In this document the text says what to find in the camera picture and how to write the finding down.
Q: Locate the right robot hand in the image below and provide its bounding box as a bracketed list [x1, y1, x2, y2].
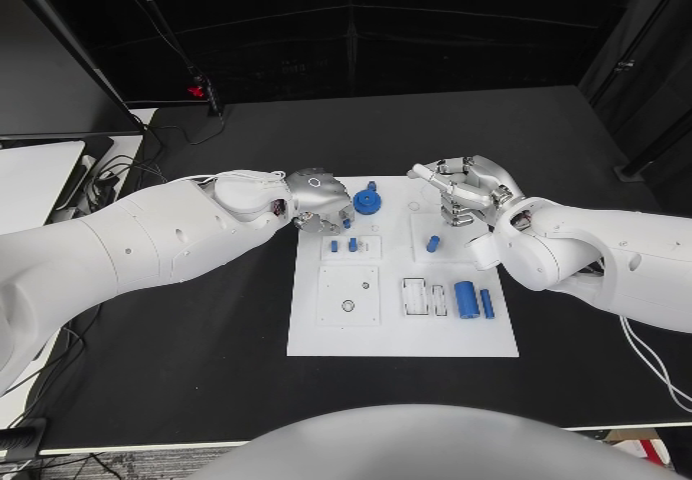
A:
[405, 154, 527, 228]

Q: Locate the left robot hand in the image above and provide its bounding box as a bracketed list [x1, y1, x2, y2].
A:
[284, 167, 357, 236]

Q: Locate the white task board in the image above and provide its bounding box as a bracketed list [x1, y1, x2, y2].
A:
[285, 175, 520, 358]

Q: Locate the blue gear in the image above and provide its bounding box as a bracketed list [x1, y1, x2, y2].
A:
[351, 189, 383, 216]

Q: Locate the thick blue cylinder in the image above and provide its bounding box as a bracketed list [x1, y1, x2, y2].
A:
[452, 280, 481, 320]

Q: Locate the black stand pole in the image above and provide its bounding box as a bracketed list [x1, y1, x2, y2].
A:
[134, 0, 224, 117]

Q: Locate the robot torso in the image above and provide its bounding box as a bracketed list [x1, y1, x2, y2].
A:
[188, 403, 683, 480]

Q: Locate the white cable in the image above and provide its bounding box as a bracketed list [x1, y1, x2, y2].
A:
[188, 170, 288, 187]
[618, 313, 692, 413]

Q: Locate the black cable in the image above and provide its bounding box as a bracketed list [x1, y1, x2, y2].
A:
[128, 112, 226, 147]

